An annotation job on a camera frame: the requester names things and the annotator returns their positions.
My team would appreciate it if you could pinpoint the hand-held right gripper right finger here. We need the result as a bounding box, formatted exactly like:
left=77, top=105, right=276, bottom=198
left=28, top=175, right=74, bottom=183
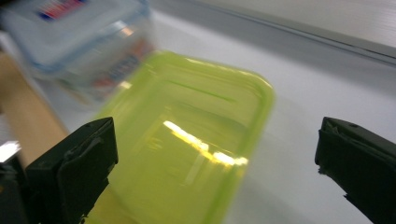
left=314, top=117, right=396, bottom=224

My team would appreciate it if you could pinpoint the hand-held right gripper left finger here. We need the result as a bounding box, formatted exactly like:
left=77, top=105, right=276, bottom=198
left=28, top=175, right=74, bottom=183
left=26, top=117, right=119, bottom=224

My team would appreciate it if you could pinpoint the green plastic container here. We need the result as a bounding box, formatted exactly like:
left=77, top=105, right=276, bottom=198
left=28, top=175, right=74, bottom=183
left=87, top=50, right=276, bottom=224

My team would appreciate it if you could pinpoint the clear container with blue lid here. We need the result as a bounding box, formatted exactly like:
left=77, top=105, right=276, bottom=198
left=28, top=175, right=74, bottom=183
left=0, top=0, right=156, bottom=105

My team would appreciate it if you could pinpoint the wooden board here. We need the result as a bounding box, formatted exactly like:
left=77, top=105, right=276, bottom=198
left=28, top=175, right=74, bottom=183
left=0, top=52, right=70, bottom=167

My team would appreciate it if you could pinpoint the aluminium rail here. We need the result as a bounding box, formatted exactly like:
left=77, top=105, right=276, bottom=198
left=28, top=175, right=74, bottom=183
left=192, top=0, right=396, bottom=67

